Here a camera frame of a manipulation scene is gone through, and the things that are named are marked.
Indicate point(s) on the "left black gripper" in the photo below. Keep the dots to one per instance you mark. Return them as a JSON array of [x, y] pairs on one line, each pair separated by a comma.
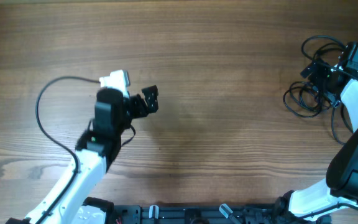
[[142, 109]]

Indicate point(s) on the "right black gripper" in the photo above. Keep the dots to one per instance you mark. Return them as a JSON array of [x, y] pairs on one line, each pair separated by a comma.
[[309, 70]]

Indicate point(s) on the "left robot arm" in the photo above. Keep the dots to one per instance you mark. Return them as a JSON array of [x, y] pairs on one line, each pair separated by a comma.
[[95, 151]]

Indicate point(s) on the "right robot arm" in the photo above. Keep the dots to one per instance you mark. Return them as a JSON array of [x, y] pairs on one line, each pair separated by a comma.
[[339, 189]]

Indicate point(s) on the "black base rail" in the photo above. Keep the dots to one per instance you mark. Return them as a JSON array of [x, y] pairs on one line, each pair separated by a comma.
[[134, 214]]

